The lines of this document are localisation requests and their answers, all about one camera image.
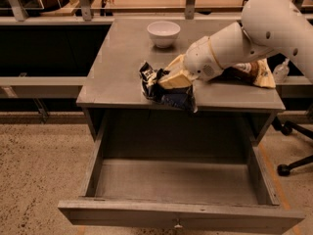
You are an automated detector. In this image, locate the black office chair base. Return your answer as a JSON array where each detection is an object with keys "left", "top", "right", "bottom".
[{"left": 271, "top": 116, "right": 313, "bottom": 177}]

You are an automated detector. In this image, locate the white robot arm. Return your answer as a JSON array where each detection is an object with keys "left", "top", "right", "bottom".
[{"left": 158, "top": 0, "right": 313, "bottom": 89}]

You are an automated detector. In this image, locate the grey open top drawer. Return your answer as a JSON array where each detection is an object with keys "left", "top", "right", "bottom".
[{"left": 59, "top": 110, "right": 304, "bottom": 235}]

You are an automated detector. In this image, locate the blue chip bag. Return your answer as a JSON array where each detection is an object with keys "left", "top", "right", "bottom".
[{"left": 139, "top": 63, "right": 198, "bottom": 113}]

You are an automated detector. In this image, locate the clear plastic bottle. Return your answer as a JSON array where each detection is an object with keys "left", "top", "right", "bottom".
[{"left": 273, "top": 58, "right": 290, "bottom": 83}]

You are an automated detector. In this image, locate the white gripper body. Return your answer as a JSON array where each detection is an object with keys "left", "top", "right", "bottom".
[{"left": 183, "top": 36, "right": 223, "bottom": 81}]

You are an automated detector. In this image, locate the brown yellow chip bag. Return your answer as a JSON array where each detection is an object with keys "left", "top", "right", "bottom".
[{"left": 222, "top": 59, "right": 276, "bottom": 89}]

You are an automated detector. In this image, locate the white bowl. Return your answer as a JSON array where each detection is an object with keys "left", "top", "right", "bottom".
[{"left": 147, "top": 21, "right": 181, "bottom": 48}]

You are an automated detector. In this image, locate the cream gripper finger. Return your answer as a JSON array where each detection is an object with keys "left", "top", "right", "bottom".
[
  {"left": 157, "top": 69, "right": 198, "bottom": 89},
  {"left": 165, "top": 54, "right": 185, "bottom": 74}
]

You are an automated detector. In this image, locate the grey metal cabinet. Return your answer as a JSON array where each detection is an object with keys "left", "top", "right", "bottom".
[{"left": 77, "top": 19, "right": 285, "bottom": 140}]

